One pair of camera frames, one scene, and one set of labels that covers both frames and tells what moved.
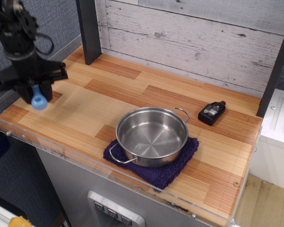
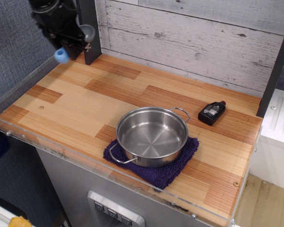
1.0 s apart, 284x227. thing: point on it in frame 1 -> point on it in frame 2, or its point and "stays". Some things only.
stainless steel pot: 150,136 stays
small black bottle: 210,113 stays
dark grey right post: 277,69 stays
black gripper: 30,70 -> 61,23
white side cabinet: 272,160 stays
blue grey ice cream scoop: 39,101 -> 61,55
